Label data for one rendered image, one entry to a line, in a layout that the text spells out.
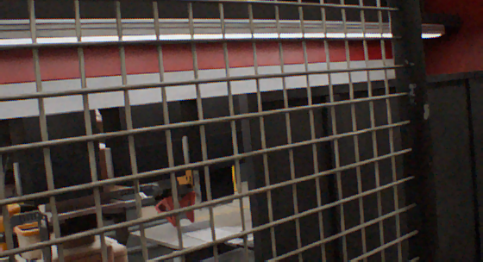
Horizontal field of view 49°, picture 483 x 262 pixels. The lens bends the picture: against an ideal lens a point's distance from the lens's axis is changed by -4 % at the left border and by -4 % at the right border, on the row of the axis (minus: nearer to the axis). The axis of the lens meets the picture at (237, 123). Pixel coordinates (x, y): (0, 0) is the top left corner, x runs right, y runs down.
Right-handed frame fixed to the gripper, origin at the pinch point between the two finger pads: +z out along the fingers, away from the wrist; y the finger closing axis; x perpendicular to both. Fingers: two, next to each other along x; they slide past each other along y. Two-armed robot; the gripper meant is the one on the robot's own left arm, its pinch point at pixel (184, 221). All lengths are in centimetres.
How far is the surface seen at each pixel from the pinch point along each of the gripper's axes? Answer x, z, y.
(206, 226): -3.9, 3.8, 3.4
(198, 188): -21.2, -1.3, -6.7
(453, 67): -47, -13, 83
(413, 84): -98, 19, -37
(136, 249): 210, -43, 95
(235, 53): -38.9, -26.1, 5.5
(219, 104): -33.2, -15.8, -1.0
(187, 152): -22.6, -10.0, -6.7
